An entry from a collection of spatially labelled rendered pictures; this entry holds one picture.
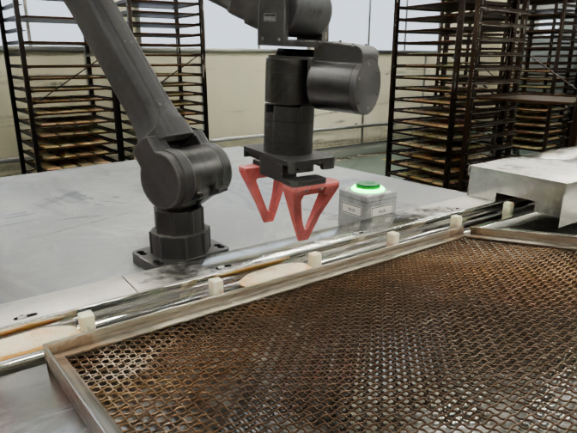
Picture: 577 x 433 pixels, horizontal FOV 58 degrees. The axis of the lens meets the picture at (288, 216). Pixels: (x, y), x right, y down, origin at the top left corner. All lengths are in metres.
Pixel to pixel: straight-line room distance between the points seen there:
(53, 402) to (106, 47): 0.54
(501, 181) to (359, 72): 0.50
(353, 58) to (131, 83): 0.34
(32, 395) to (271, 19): 0.40
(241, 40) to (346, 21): 1.43
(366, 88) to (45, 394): 0.39
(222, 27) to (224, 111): 0.82
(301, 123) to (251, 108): 5.16
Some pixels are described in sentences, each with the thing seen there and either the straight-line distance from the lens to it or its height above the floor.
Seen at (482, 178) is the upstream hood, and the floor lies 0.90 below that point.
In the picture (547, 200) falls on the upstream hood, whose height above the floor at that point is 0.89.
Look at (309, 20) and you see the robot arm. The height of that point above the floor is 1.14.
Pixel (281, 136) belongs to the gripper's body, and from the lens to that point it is 0.59.
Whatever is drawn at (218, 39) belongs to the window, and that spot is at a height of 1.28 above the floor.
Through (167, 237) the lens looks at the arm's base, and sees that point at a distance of 0.74.
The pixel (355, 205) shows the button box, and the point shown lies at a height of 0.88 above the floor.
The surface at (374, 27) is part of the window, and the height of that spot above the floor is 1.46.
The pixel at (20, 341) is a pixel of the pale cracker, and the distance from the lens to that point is 0.54.
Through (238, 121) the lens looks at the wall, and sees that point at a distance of 5.67.
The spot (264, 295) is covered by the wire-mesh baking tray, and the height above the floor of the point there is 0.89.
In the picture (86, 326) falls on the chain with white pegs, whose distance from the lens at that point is 0.55.
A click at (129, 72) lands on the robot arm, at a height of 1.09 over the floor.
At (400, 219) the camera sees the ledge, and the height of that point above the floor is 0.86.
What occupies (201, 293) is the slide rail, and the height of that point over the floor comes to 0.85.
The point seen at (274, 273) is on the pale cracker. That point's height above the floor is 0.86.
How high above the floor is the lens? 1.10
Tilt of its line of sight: 17 degrees down
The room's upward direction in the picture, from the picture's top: straight up
